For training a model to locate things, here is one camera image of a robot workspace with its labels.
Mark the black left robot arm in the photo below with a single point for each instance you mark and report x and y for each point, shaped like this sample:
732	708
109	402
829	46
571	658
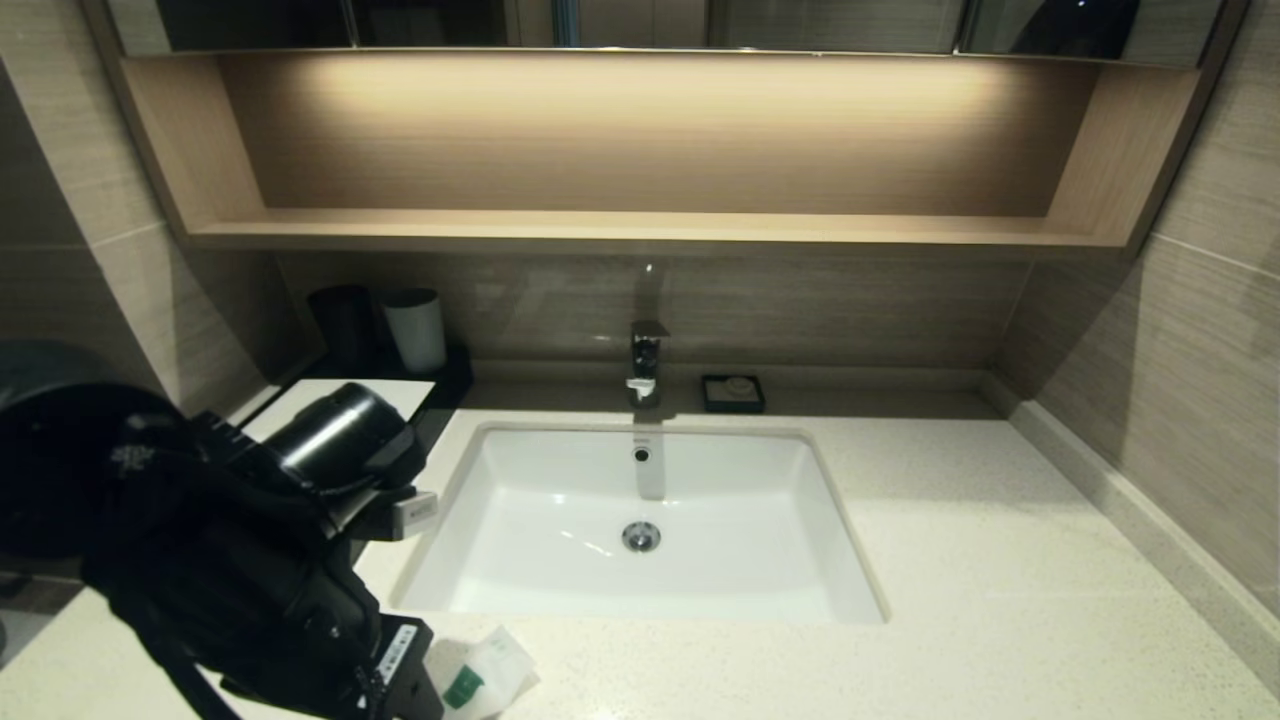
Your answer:
200	540

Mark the mirror cabinet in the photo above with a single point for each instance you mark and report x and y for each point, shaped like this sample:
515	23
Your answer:
800	22

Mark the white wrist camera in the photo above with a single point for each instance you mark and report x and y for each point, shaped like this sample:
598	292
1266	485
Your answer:
415	512

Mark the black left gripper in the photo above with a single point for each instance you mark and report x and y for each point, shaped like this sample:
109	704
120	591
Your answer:
400	670

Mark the black cup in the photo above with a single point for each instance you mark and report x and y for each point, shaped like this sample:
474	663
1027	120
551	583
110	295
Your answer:
343	322

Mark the chrome faucet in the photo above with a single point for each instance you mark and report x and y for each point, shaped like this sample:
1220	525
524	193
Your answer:
647	358

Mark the round white soap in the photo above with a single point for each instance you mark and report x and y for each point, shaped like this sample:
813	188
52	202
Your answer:
738	386

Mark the chrome sink drain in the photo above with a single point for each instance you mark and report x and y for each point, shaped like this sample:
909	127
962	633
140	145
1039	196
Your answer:
641	537

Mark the grey cup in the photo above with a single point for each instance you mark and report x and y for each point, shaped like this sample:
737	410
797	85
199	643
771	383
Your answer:
416	332

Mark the wooden wall niche shelf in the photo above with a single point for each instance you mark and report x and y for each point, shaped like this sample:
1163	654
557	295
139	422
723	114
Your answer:
640	135

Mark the small square frosted packet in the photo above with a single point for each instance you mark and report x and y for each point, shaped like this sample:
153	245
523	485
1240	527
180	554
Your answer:
490	660

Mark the black soap dish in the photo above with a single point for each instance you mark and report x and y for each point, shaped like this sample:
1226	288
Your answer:
712	404

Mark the white sink basin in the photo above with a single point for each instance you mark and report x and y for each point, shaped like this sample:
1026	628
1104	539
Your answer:
540	520

